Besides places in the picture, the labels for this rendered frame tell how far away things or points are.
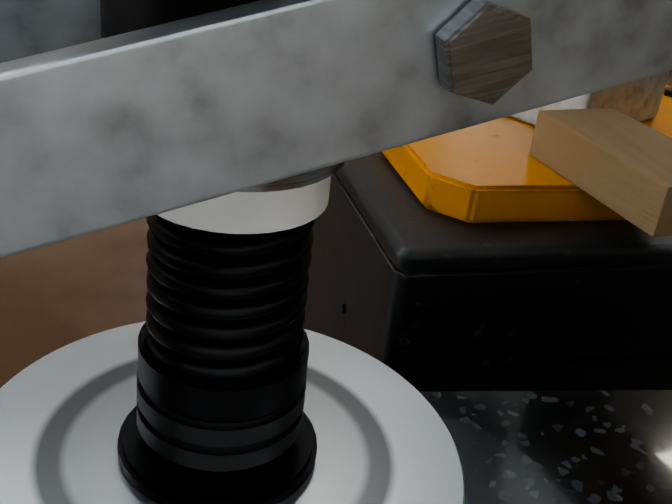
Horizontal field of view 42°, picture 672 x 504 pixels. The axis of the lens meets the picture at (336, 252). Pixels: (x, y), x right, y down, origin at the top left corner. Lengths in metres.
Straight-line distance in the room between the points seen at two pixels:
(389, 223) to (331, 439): 0.47
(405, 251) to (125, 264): 1.52
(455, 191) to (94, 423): 0.54
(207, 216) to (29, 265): 1.99
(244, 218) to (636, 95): 0.87
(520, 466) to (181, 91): 0.28
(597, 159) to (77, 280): 1.55
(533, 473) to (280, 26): 0.28
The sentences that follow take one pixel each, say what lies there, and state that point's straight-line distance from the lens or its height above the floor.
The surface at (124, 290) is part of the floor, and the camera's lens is 2.16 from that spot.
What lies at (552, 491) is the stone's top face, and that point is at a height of 0.82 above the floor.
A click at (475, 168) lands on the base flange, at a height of 0.78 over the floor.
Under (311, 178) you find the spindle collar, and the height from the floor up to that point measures 0.99.
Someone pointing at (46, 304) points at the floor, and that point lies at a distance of 2.11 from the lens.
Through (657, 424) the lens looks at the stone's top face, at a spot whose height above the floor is 0.82.
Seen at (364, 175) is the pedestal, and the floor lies 0.74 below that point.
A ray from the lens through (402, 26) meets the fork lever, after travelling 0.25.
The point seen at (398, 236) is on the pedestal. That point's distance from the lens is 0.83.
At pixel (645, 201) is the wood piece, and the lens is 0.84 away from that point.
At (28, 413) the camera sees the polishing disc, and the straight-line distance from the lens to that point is 0.41.
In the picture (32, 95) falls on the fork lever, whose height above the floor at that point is 1.02.
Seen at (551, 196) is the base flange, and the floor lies 0.77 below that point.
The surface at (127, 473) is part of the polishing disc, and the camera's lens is 0.37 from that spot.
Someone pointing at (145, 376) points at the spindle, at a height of 0.90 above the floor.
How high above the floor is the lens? 1.10
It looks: 27 degrees down
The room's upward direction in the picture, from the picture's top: 7 degrees clockwise
